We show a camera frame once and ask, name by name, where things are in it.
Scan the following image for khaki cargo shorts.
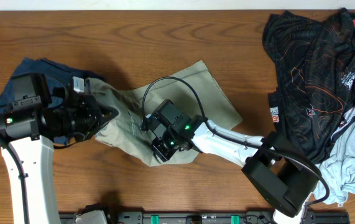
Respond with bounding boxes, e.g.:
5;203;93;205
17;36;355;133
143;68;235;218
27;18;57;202
85;60;243;167

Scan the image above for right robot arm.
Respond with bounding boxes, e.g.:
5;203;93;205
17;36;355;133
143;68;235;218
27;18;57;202
146;113;321;223

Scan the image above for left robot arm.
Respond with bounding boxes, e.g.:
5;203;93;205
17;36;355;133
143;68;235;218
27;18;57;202
0;95;119;223

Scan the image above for folded navy blue shorts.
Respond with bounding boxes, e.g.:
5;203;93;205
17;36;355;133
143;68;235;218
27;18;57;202
0;58;99;149

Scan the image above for black patterned shirt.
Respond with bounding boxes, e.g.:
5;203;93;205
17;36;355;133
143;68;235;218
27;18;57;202
262;9;355;164

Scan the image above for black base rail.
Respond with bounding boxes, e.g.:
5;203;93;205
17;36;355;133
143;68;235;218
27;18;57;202
60;204;351;224

